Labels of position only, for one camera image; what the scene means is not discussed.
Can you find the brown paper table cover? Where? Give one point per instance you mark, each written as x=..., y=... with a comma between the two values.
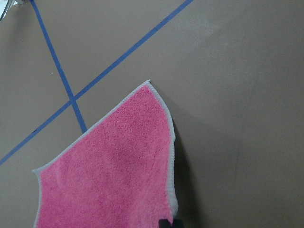
x=230, y=71

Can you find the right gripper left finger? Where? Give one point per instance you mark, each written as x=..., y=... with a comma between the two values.
x=164, y=223

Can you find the pink towel with grey edge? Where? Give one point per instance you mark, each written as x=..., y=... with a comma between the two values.
x=118, y=174

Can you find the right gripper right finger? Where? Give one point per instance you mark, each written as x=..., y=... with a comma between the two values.
x=177, y=223

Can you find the reacher grabber tool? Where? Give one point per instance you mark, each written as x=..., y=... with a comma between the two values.
x=5, y=5

